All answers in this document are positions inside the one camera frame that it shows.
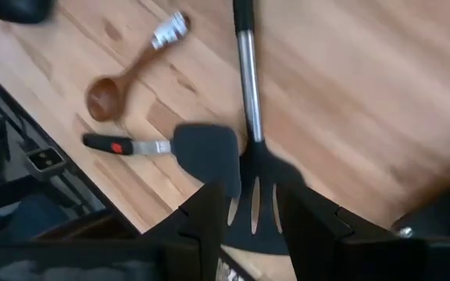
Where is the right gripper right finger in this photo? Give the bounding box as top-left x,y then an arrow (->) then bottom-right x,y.
277,183 -> 396,281

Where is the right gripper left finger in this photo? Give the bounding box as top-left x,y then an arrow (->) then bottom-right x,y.
142,181 -> 227,281

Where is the solid spatula red-black handle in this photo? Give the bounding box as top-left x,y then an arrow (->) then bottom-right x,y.
81,123 -> 243,199

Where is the black slotted turner steel handle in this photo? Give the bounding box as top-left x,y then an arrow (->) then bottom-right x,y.
221,0 -> 309,257

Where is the small dark wooden spoon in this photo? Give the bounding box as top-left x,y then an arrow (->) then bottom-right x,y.
85,9 -> 191,123

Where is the small grey table-level camera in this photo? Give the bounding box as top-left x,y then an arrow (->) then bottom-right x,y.
24,145 -> 66,181

